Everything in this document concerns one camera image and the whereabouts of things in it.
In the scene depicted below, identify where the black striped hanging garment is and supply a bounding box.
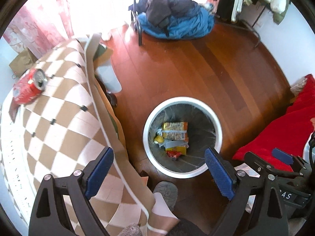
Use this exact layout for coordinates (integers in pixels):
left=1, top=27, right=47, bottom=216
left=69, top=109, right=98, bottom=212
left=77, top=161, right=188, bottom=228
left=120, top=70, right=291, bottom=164
left=217, top=0, right=249, bottom=22

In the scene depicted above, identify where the pink floral curtain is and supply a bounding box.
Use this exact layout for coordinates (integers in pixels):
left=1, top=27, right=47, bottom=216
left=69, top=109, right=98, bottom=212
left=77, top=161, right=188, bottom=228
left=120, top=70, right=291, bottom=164
left=2, top=0, right=128, bottom=54

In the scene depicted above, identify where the white round trash bin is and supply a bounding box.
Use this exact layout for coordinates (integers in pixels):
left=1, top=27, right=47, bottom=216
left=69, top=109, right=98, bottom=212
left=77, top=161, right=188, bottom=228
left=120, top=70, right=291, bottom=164
left=143, top=96, right=223, bottom=179

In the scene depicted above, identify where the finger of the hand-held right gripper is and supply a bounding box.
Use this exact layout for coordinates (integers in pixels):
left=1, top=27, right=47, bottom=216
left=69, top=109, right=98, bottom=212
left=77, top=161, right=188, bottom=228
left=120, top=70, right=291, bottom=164
left=244, top=152, right=303, bottom=180
left=272, top=148, right=304, bottom=175

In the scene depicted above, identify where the black bin liner bag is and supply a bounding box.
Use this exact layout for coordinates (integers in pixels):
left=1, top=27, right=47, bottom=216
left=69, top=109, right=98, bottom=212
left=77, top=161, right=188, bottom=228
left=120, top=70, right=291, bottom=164
left=148, top=102, right=218, bottom=172

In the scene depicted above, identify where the crushed red drink can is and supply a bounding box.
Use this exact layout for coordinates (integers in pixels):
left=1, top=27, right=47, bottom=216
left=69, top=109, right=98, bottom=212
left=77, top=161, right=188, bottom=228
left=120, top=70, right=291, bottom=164
left=12, top=68, right=48, bottom=105

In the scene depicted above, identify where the small red snack wrapper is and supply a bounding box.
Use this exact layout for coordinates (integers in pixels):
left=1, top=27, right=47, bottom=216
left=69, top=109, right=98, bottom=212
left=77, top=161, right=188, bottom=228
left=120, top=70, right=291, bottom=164
left=166, top=151, right=184, bottom=161

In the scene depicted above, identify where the yellow green snack packet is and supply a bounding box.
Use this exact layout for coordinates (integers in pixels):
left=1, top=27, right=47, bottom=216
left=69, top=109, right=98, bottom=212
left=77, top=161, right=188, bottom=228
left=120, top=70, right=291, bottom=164
left=161, top=122, right=189, bottom=143

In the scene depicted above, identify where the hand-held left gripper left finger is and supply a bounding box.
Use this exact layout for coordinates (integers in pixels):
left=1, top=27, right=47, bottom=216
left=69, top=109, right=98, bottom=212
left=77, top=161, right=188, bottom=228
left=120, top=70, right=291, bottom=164
left=28, top=146, right=115, bottom=236

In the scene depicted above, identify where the blue garment pile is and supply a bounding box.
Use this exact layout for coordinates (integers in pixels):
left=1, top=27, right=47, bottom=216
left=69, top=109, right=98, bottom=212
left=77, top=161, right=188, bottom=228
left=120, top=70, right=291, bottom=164
left=136, top=4, right=215, bottom=40

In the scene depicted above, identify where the red blanket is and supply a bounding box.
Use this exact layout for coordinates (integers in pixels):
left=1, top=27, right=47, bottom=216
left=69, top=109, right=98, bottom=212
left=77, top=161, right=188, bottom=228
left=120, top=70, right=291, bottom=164
left=233, top=74, right=315, bottom=170

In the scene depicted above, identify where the brown checkered tablecloth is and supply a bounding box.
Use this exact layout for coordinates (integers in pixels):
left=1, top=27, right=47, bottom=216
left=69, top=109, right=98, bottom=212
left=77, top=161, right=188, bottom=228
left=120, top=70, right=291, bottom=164
left=0, top=33, right=181, bottom=236

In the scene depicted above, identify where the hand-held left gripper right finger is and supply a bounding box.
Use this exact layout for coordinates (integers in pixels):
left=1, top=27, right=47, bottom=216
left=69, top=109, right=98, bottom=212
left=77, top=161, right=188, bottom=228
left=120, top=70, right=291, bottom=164
left=204, top=147, right=289, bottom=236

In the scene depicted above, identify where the grey slipper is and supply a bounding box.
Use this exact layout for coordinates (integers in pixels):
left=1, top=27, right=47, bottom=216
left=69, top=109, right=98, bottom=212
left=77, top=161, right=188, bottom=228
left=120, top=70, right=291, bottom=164
left=153, top=181, right=179, bottom=212
left=118, top=222, right=143, bottom=236

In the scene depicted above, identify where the white blue carton box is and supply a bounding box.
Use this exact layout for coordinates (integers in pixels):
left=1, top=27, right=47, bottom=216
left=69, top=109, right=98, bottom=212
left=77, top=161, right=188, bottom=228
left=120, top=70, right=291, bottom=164
left=157, top=138, right=190, bottom=150

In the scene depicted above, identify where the brown paper bag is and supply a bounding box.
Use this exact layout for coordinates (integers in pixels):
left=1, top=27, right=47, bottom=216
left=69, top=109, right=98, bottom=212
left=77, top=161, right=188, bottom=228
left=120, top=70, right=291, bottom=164
left=9, top=48, right=38, bottom=78

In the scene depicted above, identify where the black jacket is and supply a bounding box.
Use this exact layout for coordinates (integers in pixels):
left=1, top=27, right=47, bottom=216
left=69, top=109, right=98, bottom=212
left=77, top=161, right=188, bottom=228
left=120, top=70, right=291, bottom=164
left=136, top=0, right=205, bottom=29

